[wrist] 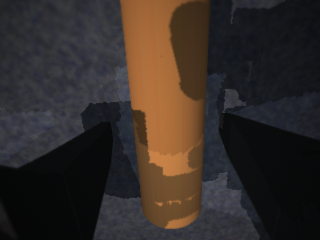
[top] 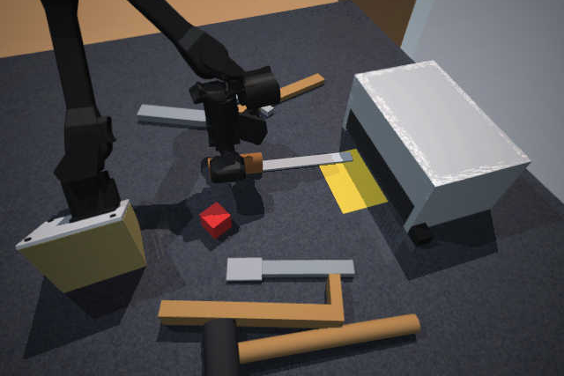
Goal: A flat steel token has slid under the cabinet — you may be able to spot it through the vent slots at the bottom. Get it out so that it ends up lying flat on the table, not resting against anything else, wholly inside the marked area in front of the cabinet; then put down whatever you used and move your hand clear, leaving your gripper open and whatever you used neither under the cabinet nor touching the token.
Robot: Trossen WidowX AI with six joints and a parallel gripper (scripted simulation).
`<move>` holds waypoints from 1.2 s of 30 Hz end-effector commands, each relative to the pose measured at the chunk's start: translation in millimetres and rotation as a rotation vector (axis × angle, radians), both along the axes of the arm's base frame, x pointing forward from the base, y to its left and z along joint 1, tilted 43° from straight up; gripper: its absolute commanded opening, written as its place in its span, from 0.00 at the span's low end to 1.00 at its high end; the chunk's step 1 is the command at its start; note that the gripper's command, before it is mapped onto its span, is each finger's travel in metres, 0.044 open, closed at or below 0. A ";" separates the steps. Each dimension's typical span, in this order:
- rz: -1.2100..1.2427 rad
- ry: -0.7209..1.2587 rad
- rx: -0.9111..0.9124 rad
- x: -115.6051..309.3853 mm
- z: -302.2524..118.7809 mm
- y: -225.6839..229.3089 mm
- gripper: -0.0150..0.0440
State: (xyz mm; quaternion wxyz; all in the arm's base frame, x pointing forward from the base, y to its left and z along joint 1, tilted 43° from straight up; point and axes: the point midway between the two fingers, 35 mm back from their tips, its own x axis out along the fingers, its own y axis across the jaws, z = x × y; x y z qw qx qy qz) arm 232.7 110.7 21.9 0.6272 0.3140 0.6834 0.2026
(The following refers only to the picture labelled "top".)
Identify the red cube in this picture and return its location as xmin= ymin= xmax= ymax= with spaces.
xmin=199 ymin=202 xmax=232 ymax=239

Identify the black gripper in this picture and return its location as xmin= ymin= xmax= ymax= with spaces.
xmin=205 ymin=114 xmax=246 ymax=183

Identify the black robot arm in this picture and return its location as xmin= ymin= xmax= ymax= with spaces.
xmin=40 ymin=0 xmax=281 ymax=223

